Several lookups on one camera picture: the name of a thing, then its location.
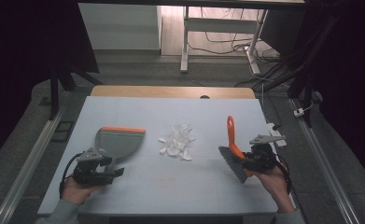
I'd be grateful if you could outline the pile of white paper scraps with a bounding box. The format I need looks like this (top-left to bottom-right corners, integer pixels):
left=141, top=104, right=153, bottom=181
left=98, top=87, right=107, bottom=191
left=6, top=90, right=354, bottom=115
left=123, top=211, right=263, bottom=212
left=158, top=123, right=198, bottom=162

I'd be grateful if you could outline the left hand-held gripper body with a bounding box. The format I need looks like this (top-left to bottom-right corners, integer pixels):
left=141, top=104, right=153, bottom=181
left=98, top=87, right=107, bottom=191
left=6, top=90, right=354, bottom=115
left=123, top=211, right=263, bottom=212
left=72, top=147, right=117, bottom=188

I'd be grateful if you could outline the white cabinet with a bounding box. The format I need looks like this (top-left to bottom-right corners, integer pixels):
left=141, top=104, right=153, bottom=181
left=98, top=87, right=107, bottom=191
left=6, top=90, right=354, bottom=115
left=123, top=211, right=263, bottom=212
left=77, top=3, right=163, bottom=51

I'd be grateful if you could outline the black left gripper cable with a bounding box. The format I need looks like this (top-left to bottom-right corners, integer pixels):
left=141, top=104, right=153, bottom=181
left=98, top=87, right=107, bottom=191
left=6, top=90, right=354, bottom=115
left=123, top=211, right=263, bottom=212
left=58, top=151, right=85, bottom=200

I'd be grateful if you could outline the black floor plate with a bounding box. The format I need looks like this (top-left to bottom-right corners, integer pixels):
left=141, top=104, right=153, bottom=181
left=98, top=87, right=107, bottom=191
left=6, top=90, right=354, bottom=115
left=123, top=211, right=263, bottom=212
left=49, top=120, right=76, bottom=144

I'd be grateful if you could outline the dark curtain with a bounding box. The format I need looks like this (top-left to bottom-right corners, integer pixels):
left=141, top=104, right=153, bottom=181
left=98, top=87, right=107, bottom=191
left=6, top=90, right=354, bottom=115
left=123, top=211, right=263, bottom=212
left=301, top=0, right=365, bottom=188
left=0, top=0, right=101, bottom=171

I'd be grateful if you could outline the aluminium rail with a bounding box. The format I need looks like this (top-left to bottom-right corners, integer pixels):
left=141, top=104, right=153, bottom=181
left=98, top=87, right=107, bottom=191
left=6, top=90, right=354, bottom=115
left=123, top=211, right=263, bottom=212
left=0, top=105, right=68, bottom=224
left=288, top=97, right=362, bottom=224

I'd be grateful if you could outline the white power strip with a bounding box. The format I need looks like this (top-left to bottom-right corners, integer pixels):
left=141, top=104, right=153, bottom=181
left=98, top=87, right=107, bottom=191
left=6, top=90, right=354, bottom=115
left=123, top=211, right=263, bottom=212
left=266, top=122, right=288, bottom=148

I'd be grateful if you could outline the white metal desk frame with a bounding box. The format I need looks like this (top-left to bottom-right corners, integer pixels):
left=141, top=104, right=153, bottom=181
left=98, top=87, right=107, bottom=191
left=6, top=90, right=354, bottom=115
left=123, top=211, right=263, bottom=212
left=179, top=6, right=269, bottom=76

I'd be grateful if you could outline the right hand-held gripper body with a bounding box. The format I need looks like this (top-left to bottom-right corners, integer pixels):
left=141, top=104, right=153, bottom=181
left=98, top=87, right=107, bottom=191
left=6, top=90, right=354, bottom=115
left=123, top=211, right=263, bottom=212
left=245, top=133, right=287, bottom=175

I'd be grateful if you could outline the pale blue table board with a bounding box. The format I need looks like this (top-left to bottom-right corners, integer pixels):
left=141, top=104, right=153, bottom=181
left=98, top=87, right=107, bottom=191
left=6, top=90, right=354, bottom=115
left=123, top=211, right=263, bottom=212
left=37, top=95, right=298, bottom=217

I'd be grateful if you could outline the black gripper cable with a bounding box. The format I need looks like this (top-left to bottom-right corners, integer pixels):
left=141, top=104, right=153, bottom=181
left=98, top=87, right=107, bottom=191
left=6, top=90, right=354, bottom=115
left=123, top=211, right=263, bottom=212
left=58, top=151, right=85, bottom=200
left=275, top=153, right=294, bottom=196

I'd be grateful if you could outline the wooden table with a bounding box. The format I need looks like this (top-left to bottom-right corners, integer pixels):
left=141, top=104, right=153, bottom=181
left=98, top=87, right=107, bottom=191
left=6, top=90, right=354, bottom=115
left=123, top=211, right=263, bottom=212
left=90, top=85, right=257, bottom=100

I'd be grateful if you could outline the bundle of black floor cables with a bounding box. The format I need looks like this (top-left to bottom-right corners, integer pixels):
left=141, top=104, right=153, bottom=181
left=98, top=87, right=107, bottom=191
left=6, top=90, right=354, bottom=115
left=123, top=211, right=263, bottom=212
left=188, top=7, right=305, bottom=91

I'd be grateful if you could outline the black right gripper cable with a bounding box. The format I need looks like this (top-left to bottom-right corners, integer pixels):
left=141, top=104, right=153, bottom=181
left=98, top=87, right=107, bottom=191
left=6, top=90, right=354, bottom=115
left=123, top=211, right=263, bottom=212
left=275, top=153, right=294, bottom=196

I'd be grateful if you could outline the person's right hand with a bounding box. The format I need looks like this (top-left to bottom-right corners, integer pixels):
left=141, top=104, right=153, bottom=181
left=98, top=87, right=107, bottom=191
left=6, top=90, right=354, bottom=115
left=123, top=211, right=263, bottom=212
left=252, top=163, right=297, bottom=215

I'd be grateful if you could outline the orange brush with grey bristles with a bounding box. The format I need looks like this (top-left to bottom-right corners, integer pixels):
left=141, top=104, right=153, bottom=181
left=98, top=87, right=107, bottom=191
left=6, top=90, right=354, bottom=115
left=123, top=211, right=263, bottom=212
left=218, top=115, right=257, bottom=184

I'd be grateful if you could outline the person's left hand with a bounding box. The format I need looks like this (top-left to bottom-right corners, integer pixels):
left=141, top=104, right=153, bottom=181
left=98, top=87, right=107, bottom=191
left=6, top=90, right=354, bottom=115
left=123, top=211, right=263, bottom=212
left=61, top=176, right=105, bottom=206

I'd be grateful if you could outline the grey dustpan with orange edge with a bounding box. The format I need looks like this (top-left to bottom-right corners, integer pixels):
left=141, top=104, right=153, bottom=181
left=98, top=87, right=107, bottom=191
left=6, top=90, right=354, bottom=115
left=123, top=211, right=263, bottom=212
left=93, top=126, right=147, bottom=174

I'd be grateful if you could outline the black metal stand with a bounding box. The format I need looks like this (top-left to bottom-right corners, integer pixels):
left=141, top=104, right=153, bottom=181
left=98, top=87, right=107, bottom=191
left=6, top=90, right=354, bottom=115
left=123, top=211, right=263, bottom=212
left=286, top=12, right=346, bottom=129
left=47, top=60, right=105, bottom=121

